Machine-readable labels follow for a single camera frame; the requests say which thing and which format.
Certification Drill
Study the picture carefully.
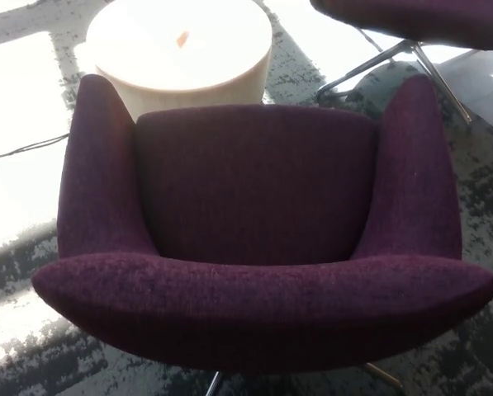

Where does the round white side table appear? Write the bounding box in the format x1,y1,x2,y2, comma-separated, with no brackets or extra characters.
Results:
85,0,274,124

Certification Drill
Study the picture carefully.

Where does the thin black floor cable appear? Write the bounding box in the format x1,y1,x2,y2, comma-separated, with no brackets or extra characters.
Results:
0,132,70,161

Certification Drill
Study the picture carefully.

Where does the purple chair with metal legs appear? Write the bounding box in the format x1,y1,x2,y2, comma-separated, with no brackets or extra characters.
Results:
310,0,493,124

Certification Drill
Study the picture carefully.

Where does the purple fabric armchair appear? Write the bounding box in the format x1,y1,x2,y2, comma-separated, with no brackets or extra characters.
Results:
31,73,493,396

